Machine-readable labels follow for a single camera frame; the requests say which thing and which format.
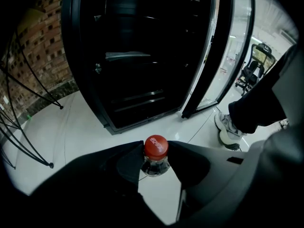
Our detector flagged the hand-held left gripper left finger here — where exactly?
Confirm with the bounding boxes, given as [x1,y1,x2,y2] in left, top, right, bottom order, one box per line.
[30,140,165,228]

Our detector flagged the glass refrigerator door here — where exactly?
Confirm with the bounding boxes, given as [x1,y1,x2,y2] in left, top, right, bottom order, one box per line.
[181,0,256,119]

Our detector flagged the black office chair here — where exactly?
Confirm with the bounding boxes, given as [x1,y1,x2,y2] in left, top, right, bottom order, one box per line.
[235,60,266,97]

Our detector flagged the black refrigerator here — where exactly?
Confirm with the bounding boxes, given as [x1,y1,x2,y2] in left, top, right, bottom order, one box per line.
[61,0,216,135]

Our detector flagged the dark cola bottle red cap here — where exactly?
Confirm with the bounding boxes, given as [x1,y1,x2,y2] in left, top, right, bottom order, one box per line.
[141,134,171,177]

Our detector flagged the white sneaker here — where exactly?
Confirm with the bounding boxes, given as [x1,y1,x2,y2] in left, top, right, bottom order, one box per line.
[214,112,248,150]

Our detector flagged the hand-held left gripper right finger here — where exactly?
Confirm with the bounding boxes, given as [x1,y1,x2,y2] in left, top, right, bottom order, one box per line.
[167,122,304,223]

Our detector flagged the black wire rack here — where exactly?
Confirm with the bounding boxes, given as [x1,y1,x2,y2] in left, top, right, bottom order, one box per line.
[0,7,64,170]

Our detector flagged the black trousers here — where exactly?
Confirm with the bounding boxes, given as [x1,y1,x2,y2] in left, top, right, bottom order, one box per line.
[228,45,297,134]

